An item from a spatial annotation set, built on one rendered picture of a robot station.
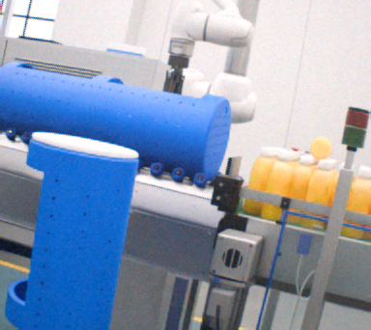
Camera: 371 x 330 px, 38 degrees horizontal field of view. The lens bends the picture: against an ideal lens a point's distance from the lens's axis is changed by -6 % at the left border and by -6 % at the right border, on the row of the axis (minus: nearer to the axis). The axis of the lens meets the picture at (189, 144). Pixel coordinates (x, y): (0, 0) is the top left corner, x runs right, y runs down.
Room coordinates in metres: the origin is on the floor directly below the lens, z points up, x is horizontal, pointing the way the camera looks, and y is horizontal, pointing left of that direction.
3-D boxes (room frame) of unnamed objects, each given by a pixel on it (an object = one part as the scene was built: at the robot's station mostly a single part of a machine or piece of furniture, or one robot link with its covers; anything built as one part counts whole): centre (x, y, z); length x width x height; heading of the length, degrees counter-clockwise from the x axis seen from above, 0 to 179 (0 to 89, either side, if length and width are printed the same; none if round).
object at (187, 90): (2.51, 0.05, 1.24); 0.18 x 0.16 x 0.22; 82
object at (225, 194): (1.68, -0.14, 0.95); 0.10 x 0.07 x 0.10; 162
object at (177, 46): (2.01, 0.09, 1.38); 0.09 x 0.09 x 0.06
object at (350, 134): (1.42, -0.41, 1.18); 0.06 x 0.06 x 0.05
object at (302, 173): (1.69, -0.35, 0.99); 0.07 x 0.07 x 0.19
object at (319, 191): (1.63, -0.40, 0.99); 0.07 x 0.07 x 0.19
